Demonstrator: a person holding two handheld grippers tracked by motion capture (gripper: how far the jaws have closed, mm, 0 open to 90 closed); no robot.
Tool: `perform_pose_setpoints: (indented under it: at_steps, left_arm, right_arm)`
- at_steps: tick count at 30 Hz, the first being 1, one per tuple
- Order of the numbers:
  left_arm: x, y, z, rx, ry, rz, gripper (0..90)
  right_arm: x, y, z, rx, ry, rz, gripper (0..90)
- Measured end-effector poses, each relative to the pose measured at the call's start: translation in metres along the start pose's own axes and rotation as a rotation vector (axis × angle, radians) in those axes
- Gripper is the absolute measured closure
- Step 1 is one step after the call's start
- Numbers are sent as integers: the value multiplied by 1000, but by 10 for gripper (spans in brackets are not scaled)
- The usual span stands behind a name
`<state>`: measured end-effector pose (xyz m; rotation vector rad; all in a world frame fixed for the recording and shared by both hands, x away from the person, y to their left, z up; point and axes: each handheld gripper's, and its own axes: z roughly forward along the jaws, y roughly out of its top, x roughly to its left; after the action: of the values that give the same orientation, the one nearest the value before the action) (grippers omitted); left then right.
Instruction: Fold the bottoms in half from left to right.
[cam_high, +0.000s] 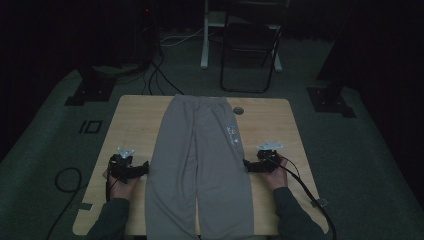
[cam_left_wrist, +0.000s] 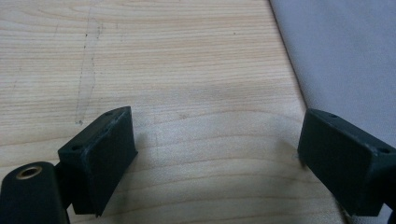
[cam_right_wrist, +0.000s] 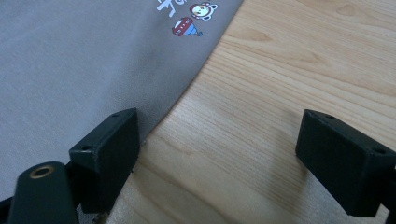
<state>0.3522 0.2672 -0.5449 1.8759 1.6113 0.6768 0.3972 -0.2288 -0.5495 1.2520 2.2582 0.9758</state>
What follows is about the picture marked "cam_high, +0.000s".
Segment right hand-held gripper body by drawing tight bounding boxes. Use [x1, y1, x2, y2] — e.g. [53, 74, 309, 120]
[256, 141, 284, 174]

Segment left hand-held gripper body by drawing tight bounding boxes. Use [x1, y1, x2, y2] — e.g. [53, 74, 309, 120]
[108, 147, 143, 184]

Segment grey pants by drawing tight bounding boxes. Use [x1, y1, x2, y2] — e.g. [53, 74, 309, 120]
[144, 93, 256, 240]

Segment person's right hand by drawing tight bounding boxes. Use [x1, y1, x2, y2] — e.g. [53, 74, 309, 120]
[264, 157, 289, 192]

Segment person's left hand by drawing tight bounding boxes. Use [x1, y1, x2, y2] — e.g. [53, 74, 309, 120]
[106, 173, 140, 200]

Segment black stand base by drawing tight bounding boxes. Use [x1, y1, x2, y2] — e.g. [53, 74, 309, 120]
[64, 66, 118, 107]
[306, 79, 357, 118]

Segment black folding chair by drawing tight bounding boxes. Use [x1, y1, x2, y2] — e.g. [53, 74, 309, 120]
[219, 0, 284, 94]

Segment dark equipment with red light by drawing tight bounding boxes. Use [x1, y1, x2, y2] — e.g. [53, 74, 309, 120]
[96, 0, 161, 71]

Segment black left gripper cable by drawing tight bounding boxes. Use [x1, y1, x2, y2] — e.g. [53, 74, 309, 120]
[105, 159, 121, 203]

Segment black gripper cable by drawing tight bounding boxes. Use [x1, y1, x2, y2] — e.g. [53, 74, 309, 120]
[266, 153, 338, 240]
[105, 159, 121, 203]

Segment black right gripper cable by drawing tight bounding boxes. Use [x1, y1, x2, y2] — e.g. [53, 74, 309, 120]
[266, 153, 338, 240]

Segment black floor cables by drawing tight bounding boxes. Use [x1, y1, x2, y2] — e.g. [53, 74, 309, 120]
[141, 49, 184, 96]

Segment white metal desk frame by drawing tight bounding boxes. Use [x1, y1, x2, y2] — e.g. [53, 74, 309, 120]
[200, 0, 284, 73]

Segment white floor cable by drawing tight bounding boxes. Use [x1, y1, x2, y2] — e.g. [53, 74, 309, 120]
[159, 28, 205, 47]

